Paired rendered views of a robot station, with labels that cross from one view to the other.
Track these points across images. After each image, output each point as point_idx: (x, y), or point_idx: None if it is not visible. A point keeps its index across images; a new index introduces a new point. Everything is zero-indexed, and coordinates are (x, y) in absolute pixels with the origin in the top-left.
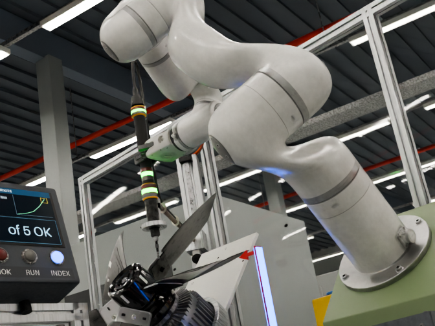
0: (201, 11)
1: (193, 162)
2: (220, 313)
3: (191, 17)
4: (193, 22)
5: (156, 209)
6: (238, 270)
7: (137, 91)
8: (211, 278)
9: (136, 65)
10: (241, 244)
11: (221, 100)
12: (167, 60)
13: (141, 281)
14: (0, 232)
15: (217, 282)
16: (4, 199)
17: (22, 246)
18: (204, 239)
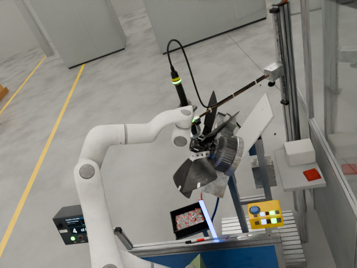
0: (92, 193)
1: (280, 13)
2: (233, 164)
3: (83, 206)
4: (83, 210)
5: (193, 129)
6: (256, 135)
7: (172, 69)
8: (254, 123)
9: (175, 41)
10: (268, 114)
11: (186, 123)
12: (127, 144)
13: (195, 150)
14: (79, 231)
15: (252, 130)
16: (77, 221)
17: (86, 233)
18: (275, 74)
